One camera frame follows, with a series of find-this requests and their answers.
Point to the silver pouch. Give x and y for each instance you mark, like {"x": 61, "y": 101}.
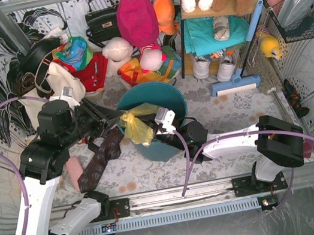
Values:
{"x": 292, "y": 11}

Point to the red garment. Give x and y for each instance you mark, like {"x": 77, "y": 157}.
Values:
{"x": 93, "y": 75}

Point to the yellow plush duck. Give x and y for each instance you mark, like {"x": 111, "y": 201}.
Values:
{"x": 269, "y": 45}

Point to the black leather handbag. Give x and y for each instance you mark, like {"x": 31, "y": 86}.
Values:
{"x": 102, "y": 25}

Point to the yellow trash bag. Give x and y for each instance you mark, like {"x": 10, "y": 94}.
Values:
{"x": 134, "y": 128}

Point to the pink white plush doll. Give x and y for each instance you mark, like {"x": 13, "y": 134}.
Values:
{"x": 151, "y": 58}

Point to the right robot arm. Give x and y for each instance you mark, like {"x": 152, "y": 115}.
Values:
{"x": 279, "y": 142}

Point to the grey patterned rolled cloth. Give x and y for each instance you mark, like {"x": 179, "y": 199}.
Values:
{"x": 221, "y": 29}

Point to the brown floral necktie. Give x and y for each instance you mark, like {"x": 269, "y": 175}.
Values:
{"x": 107, "y": 151}

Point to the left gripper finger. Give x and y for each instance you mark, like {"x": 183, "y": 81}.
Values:
{"x": 110, "y": 123}
{"x": 107, "y": 113}

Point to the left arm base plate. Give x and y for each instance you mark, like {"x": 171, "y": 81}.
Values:
{"x": 115, "y": 208}

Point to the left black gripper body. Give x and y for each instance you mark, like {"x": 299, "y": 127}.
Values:
{"x": 99, "y": 123}

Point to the white fluffy plush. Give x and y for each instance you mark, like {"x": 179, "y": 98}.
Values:
{"x": 118, "y": 51}

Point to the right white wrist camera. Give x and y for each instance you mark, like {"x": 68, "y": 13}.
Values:
{"x": 164, "y": 119}

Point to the pink soft pad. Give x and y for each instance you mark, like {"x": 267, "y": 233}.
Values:
{"x": 75, "y": 170}

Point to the black metal shelf rack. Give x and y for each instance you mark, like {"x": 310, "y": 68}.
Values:
{"x": 218, "y": 15}

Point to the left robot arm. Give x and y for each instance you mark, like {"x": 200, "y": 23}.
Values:
{"x": 42, "y": 162}

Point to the colourful scarf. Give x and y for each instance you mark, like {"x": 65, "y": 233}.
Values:
{"x": 75, "y": 55}

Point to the orange plush toy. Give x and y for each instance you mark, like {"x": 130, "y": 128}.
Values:
{"x": 165, "y": 14}

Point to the magenta orange cloth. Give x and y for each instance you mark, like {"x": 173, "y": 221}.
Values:
{"x": 308, "y": 148}

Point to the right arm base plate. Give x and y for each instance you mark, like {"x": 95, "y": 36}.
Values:
{"x": 247, "y": 185}

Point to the teal folded cloth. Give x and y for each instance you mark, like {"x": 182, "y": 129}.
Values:
{"x": 199, "y": 35}

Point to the rainbow striped bag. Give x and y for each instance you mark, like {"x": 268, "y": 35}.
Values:
{"x": 131, "y": 73}

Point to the teal trash bin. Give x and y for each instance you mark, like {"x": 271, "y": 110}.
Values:
{"x": 159, "y": 94}

